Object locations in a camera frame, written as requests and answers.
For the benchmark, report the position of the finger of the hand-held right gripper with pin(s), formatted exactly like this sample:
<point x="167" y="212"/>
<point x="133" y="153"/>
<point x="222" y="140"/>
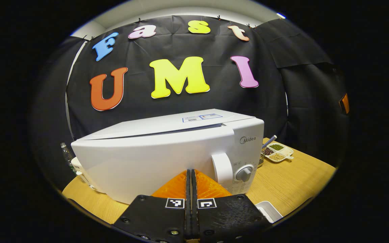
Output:
<point x="344" y="103"/>

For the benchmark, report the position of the clear plastic bottle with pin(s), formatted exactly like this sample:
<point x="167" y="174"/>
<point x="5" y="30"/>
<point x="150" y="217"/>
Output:
<point x="67" y="156"/>

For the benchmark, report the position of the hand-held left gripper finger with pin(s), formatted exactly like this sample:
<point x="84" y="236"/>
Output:
<point x="188" y="192"/>
<point x="193" y="192"/>

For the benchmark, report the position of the small white appliance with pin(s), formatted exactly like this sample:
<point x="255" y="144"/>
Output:
<point x="79" y="170"/>

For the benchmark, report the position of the white microwave oven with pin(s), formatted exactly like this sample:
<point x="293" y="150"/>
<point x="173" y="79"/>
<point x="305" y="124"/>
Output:
<point x="140" y="158"/>

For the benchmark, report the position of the white rectangular tray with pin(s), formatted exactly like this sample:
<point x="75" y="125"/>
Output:
<point x="268" y="211"/>

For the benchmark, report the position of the white divided bean dish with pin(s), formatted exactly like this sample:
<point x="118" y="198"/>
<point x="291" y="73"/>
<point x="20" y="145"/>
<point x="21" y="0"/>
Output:
<point x="277" y="156"/>

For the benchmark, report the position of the black backdrop cloth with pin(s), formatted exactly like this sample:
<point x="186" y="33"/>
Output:
<point x="282" y="84"/>

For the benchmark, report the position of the striped spoon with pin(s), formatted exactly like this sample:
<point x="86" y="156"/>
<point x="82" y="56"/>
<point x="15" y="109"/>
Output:
<point x="269" y="141"/>

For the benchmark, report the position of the ceiling light panel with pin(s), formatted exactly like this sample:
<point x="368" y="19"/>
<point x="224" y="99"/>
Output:
<point x="281" y="15"/>

